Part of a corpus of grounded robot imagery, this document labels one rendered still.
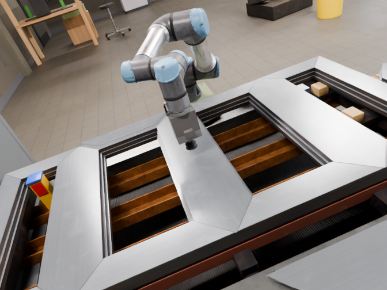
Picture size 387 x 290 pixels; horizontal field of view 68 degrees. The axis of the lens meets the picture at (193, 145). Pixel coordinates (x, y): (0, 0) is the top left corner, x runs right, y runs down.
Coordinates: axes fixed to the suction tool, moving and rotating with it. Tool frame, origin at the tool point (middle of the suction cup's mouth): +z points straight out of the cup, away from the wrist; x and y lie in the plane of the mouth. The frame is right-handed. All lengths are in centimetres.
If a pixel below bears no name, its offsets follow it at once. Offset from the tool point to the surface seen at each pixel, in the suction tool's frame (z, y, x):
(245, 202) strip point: 3.7, 5.7, -29.5
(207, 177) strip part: 3.7, 0.0, -14.0
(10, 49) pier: 33, -207, 575
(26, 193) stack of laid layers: 7, -67, 23
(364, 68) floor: 90, 208, 137
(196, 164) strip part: 3.7, -1.0, -5.7
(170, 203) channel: 19.9, -14.8, -1.8
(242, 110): 22, 38, 44
